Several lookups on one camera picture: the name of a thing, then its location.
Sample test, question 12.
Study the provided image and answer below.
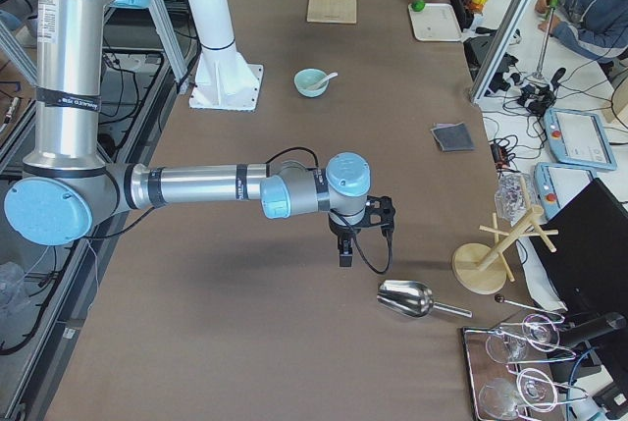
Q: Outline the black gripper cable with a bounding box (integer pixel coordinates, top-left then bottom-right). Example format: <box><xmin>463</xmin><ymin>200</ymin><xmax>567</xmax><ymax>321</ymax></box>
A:
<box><xmin>264</xmin><ymin>145</ymin><xmax>394</xmax><ymax>275</ymax></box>

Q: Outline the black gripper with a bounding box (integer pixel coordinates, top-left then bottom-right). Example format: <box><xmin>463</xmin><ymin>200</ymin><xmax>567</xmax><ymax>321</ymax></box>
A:
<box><xmin>329</xmin><ymin>195</ymin><xmax>395</xmax><ymax>268</ymax></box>

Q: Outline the wire glass rack tray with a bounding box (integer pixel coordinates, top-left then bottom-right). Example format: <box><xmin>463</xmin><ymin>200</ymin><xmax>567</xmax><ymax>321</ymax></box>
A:
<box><xmin>460</xmin><ymin>310</ymin><xmax>619</xmax><ymax>421</ymax></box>

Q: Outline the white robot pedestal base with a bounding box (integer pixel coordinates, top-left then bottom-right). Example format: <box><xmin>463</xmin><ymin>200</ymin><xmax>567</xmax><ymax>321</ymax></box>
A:
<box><xmin>188</xmin><ymin>0</ymin><xmax>264</xmax><ymax>112</ymax></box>

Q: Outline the metal scoop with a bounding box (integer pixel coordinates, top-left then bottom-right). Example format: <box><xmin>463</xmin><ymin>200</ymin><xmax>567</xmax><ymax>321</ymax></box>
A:
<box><xmin>376</xmin><ymin>280</ymin><xmax>473</xmax><ymax>318</ymax></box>

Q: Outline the crystal glass dish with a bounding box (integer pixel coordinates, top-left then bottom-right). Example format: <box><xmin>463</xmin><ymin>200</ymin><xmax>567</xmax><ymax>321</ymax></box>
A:
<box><xmin>495</xmin><ymin>173</ymin><xmax>538</xmax><ymax>224</ymax></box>

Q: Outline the green lime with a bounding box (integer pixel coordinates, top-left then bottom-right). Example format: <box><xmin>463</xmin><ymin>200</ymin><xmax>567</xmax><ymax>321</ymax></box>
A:
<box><xmin>411</xmin><ymin>0</ymin><xmax>426</xmax><ymax>12</ymax></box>

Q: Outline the upper blue teach pendant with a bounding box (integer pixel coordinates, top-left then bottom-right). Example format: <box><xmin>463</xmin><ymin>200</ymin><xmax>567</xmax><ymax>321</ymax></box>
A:
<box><xmin>543</xmin><ymin>107</ymin><xmax>617</xmax><ymax>171</ymax></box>

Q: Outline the grey folded cloth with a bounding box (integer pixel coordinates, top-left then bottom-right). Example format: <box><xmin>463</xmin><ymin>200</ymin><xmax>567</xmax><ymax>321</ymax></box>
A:
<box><xmin>431</xmin><ymin>123</ymin><xmax>475</xmax><ymax>152</ymax></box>

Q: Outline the wooden mug tree stand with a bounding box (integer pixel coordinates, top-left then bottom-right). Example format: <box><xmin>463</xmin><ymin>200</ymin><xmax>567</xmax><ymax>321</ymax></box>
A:
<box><xmin>451</xmin><ymin>177</ymin><xmax>558</xmax><ymax>294</ymax></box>

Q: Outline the aluminium frame post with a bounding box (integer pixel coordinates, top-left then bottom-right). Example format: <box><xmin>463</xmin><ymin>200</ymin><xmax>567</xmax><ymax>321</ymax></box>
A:
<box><xmin>469</xmin><ymin>0</ymin><xmax>532</xmax><ymax>104</ymax></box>

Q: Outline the lower blue teach pendant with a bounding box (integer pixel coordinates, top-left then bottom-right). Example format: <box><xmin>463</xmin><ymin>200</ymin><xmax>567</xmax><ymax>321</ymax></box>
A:
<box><xmin>534</xmin><ymin>162</ymin><xmax>598</xmax><ymax>219</ymax></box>

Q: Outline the light green bowl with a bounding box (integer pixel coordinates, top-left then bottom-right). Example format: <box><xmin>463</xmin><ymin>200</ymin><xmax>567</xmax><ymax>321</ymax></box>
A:
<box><xmin>293</xmin><ymin>68</ymin><xmax>329</xmax><ymax>98</ymax></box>

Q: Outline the seated person in blue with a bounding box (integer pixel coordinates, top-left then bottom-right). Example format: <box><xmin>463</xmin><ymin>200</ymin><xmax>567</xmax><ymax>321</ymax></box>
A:
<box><xmin>535</xmin><ymin>0</ymin><xmax>627</xmax><ymax>67</ymax></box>

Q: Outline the black monitor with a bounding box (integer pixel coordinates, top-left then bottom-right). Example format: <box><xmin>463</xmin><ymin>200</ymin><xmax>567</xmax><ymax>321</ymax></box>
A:
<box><xmin>531</xmin><ymin>179</ymin><xmax>627</xmax><ymax>315</ymax></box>

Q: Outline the blue teach pendant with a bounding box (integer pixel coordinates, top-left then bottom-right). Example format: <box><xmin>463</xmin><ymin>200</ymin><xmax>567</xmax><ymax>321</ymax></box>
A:
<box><xmin>534</xmin><ymin>162</ymin><xmax>598</xmax><ymax>219</ymax></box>
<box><xmin>543</xmin><ymin>107</ymin><xmax>617</xmax><ymax>171</ymax></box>

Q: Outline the bamboo cutting board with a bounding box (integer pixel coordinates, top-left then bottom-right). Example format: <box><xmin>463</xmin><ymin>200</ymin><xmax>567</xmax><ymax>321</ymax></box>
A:
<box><xmin>306</xmin><ymin>0</ymin><xmax>357</xmax><ymax>25</ymax></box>

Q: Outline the cream rabbit tray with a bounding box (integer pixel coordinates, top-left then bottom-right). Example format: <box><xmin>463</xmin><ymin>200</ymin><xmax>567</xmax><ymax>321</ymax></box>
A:
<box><xmin>407</xmin><ymin>3</ymin><xmax>462</xmax><ymax>42</ymax></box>

